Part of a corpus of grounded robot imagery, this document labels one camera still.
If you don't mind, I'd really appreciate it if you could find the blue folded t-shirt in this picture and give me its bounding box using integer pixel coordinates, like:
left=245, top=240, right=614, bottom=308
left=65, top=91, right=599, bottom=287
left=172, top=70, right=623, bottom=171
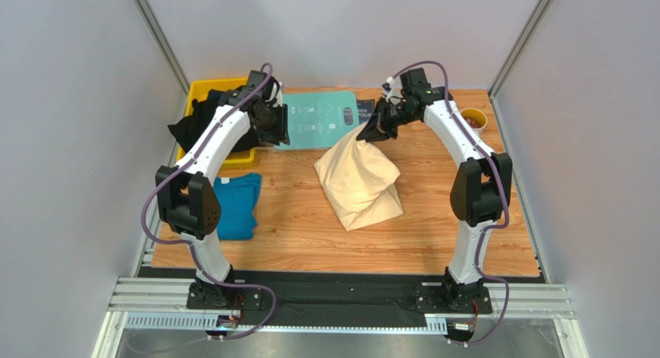
left=213, top=173, right=262, bottom=241

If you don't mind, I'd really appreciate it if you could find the cream t-shirt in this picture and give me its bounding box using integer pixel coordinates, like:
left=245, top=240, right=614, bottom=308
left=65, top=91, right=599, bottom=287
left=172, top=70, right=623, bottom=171
left=314, top=124, right=404, bottom=232

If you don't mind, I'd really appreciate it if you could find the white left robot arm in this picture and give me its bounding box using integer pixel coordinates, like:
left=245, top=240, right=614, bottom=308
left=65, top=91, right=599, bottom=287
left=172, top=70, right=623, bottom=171
left=156, top=89, right=289, bottom=298

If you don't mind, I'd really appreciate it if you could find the black t-shirt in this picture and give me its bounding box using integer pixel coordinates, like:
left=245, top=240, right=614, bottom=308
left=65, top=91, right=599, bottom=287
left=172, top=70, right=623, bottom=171
left=167, top=89, right=259, bottom=153

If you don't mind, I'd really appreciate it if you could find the left aluminium frame post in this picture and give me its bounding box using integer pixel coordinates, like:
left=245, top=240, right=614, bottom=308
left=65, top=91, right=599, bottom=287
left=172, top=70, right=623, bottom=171
left=133, top=0, right=190, bottom=95

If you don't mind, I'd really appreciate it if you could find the dark blue book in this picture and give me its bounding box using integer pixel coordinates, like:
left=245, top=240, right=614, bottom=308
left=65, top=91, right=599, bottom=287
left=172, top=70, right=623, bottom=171
left=356, top=99, right=376, bottom=125

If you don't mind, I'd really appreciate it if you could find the teal folding board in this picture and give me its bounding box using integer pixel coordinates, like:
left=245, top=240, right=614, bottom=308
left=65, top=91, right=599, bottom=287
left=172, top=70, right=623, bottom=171
left=277, top=91, right=359, bottom=150

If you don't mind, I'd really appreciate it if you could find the white patterned mug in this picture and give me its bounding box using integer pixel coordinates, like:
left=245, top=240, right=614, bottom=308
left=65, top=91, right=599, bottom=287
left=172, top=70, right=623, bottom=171
left=460, top=108, right=488, bottom=135

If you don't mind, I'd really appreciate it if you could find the aluminium frame post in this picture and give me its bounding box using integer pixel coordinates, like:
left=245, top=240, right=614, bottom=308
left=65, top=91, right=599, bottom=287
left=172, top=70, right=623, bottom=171
left=488, top=0, right=554, bottom=100
left=133, top=0, right=190, bottom=95

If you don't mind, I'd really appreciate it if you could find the yellow plastic bin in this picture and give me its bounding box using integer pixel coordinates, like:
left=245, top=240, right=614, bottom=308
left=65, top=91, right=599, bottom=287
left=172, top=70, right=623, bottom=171
left=177, top=77, right=247, bottom=160

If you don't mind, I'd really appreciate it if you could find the aluminium front frame rail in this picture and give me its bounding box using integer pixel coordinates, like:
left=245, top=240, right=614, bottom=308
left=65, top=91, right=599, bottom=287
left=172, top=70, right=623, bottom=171
left=108, top=278, right=576, bottom=334

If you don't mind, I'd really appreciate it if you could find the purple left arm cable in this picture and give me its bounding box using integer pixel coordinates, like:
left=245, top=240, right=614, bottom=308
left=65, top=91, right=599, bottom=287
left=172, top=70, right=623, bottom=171
left=141, top=63, right=278, bottom=342

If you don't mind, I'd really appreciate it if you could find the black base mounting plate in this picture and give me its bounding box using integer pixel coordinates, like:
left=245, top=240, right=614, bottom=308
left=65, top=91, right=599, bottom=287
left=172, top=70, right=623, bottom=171
left=136, top=266, right=547, bottom=329

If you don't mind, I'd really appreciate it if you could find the right aluminium frame post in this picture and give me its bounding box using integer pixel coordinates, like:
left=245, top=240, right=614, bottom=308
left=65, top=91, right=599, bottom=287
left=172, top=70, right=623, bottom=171
left=488, top=0, right=554, bottom=100

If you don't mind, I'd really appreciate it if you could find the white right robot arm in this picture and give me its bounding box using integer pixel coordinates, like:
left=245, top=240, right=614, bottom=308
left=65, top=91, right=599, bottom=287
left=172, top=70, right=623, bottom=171
left=357, top=97, right=512, bottom=298

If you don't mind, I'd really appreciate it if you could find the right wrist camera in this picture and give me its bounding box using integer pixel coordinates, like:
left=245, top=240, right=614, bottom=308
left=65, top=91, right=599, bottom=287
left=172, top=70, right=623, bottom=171
left=383, top=67, right=433, bottom=100

